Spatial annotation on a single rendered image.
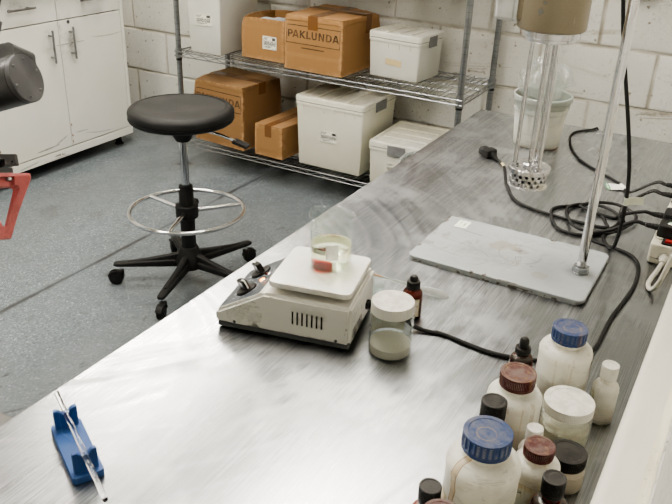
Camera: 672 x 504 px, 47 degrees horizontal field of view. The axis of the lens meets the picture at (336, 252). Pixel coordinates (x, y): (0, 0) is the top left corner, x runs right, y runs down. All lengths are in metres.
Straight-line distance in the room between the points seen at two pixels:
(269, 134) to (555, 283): 2.44
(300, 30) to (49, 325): 1.59
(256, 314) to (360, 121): 2.28
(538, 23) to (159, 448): 0.78
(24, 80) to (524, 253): 0.84
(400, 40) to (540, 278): 2.07
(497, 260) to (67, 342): 1.57
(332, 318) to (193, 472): 0.29
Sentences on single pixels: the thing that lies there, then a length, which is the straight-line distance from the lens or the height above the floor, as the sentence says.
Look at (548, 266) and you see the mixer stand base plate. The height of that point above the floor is 0.76.
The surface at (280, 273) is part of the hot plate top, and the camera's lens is 1.07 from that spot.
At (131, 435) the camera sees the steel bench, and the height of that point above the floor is 0.75.
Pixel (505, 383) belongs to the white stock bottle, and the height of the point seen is 0.85.
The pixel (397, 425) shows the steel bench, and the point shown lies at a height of 0.75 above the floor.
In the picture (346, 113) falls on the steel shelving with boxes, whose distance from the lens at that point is 3.31.
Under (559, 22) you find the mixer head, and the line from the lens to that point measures 1.18.
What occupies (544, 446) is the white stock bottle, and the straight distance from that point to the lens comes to 0.82.
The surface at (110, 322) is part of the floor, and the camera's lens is 2.60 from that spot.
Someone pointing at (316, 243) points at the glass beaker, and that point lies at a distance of 1.05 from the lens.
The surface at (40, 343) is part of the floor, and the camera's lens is 2.55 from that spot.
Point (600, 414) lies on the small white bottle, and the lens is 1.00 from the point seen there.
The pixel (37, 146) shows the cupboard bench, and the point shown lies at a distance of 3.81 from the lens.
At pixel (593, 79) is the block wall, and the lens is 3.34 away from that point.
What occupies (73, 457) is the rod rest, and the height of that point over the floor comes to 0.78.
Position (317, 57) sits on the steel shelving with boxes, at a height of 0.63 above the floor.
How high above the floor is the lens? 1.35
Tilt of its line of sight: 27 degrees down
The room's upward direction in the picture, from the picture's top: 2 degrees clockwise
